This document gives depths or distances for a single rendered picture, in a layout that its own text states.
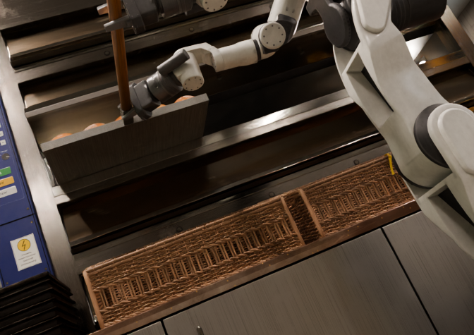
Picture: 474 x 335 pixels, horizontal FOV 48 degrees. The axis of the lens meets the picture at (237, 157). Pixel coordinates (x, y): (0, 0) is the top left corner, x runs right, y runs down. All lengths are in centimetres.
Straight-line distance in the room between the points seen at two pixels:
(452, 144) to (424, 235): 44
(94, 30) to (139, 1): 100
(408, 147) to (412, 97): 10
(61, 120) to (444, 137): 135
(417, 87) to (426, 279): 51
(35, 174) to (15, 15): 70
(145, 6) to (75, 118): 82
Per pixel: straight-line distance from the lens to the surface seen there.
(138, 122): 175
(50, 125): 202
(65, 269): 191
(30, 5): 242
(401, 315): 142
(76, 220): 196
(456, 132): 112
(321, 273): 137
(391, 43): 121
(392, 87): 118
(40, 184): 202
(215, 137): 205
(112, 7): 126
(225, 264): 139
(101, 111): 203
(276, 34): 159
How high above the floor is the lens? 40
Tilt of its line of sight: 19 degrees up
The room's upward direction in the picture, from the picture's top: 25 degrees counter-clockwise
